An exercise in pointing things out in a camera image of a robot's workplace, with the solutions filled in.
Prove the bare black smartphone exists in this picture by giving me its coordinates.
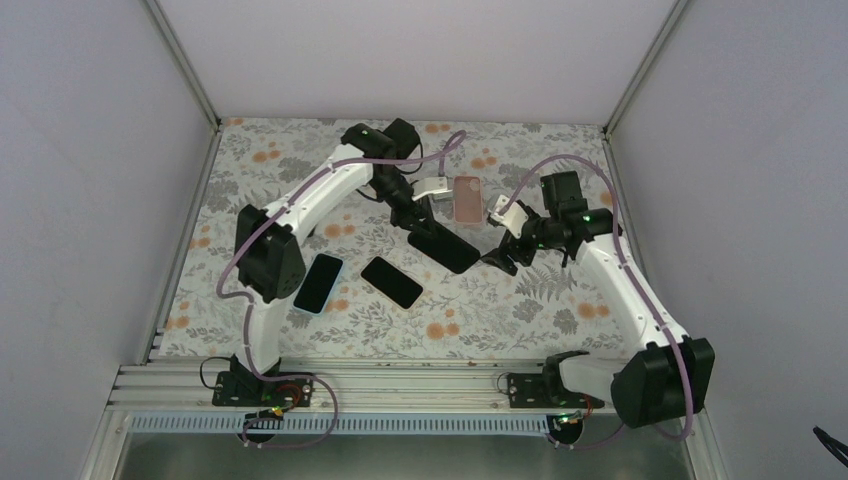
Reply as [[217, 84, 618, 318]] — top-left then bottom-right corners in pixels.
[[407, 224, 481, 274]]

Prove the pink silicone phone case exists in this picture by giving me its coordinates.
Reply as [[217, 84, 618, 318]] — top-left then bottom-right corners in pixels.
[[453, 176, 484, 225]]

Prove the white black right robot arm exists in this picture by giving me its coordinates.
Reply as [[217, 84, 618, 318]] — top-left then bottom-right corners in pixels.
[[483, 172, 715, 428]]

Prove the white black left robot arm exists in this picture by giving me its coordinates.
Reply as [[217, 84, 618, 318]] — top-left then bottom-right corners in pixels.
[[227, 119, 435, 405]]

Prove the phone in cream case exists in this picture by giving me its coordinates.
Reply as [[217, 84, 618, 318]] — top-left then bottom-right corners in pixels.
[[360, 256, 424, 310]]

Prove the phone in blue case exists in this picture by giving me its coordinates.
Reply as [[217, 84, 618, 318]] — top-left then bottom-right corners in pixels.
[[292, 253, 344, 315]]

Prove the floral patterned table mat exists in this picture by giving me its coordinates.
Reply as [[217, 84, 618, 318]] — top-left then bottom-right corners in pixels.
[[159, 117, 631, 360]]

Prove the black object at edge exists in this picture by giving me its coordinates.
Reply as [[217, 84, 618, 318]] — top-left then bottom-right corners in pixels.
[[812, 426, 848, 467]]

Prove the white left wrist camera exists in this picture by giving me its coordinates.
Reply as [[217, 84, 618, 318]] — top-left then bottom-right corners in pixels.
[[411, 176, 453, 201]]

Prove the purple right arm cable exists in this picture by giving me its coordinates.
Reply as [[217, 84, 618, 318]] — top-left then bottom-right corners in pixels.
[[496, 154, 697, 452]]

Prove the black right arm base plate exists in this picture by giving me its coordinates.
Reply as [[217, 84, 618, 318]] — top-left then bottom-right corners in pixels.
[[506, 350, 605, 409]]

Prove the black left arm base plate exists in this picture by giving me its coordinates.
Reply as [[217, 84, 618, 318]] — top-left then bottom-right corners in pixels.
[[211, 355, 314, 410]]

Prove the right aluminium corner post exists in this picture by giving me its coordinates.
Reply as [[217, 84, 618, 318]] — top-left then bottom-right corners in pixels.
[[604, 0, 690, 136]]

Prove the aluminium corner post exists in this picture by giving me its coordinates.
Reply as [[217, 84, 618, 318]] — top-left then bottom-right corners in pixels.
[[604, 0, 690, 136], [141, 0, 221, 131]]

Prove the left aluminium corner post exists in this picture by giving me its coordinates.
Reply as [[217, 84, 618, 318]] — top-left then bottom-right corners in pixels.
[[141, 0, 221, 131]]

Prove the aluminium rail frame base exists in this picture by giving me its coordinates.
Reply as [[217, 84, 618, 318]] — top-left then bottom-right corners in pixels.
[[105, 360, 705, 415]]

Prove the perforated grey cable duct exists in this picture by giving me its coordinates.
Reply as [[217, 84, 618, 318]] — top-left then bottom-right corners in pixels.
[[127, 411, 549, 437]]

